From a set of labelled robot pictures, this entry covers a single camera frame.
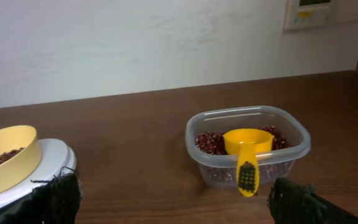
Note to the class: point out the white wall control panel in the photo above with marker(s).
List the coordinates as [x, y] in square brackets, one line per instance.
[305, 14]

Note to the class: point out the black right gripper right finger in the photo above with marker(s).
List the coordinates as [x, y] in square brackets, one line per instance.
[290, 203]

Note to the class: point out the yellow measuring scoop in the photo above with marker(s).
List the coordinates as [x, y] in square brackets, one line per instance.
[246, 143]

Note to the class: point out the yellow plastic bowl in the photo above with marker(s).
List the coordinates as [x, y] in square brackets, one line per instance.
[24, 139]

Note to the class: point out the clear plastic container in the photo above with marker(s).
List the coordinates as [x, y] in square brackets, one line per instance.
[220, 170]

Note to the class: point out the white digital kitchen scale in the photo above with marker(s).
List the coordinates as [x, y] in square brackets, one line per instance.
[55, 155]

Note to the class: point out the red beans in container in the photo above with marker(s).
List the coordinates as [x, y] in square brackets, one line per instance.
[213, 142]

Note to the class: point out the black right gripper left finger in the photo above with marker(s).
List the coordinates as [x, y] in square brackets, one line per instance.
[55, 201]

